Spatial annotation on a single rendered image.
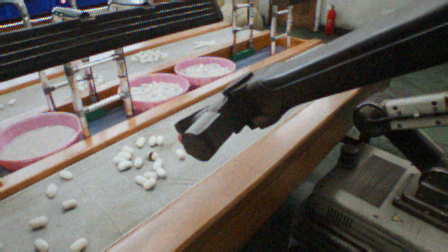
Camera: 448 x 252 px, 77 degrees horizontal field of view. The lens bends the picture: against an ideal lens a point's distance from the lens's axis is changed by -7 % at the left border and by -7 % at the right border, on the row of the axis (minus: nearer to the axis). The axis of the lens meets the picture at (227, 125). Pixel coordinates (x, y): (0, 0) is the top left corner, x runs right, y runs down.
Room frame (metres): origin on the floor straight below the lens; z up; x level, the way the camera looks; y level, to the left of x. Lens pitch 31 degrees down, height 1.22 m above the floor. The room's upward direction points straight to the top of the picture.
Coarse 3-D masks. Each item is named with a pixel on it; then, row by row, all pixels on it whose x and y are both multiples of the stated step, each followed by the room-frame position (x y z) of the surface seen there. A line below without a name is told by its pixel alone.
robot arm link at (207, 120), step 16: (240, 80) 0.42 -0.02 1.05; (208, 112) 0.43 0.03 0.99; (224, 112) 0.41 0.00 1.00; (240, 112) 0.43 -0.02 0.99; (192, 128) 0.39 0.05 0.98; (208, 128) 0.38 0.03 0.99; (224, 128) 0.39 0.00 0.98; (240, 128) 0.40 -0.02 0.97; (192, 144) 0.39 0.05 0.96; (208, 144) 0.37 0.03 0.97; (208, 160) 0.37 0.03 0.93
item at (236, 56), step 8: (232, 0) 1.60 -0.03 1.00; (232, 8) 1.60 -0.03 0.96; (232, 16) 1.60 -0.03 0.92; (232, 24) 1.60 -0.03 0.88; (232, 32) 1.60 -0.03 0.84; (232, 40) 1.60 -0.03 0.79; (232, 48) 1.60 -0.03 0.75; (248, 48) 1.72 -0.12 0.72; (232, 56) 1.58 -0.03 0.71; (240, 56) 1.63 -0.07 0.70; (248, 56) 1.69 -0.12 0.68
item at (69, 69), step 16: (112, 0) 0.80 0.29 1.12; (128, 0) 0.76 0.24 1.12; (64, 16) 0.65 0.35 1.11; (80, 16) 0.60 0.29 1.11; (80, 64) 0.74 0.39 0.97; (96, 64) 0.77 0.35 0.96; (112, 96) 0.79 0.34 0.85; (128, 96) 0.82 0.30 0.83; (80, 112) 0.70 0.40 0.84; (128, 112) 0.82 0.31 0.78; (80, 128) 0.70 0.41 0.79
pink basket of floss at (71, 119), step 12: (24, 120) 0.80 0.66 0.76; (36, 120) 0.82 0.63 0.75; (48, 120) 0.83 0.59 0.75; (60, 120) 0.84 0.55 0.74; (72, 120) 0.82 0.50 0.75; (0, 132) 0.73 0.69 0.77; (12, 132) 0.76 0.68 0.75; (24, 132) 0.78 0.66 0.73; (0, 144) 0.70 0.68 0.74; (72, 144) 0.69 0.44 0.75; (0, 156) 0.66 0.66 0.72; (36, 156) 0.60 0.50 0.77; (12, 168) 0.60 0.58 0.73
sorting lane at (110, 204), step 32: (160, 128) 0.79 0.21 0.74; (256, 128) 0.79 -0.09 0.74; (96, 160) 0.63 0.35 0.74; (128, 160) 0.63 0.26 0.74; (192, 160) 0.63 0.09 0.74; (224, 160) 0.63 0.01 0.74; (32, 192) 0.50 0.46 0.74; (64, 192) 0.50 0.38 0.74; (96, 192) 0.51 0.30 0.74; (128, 192) 0.51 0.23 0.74; (160, 192) 0.51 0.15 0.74; (0, 224) 0.40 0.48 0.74; (64, 224) 0.41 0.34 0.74; (96, 224) 0.41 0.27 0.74; (128, 224) 0.41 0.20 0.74
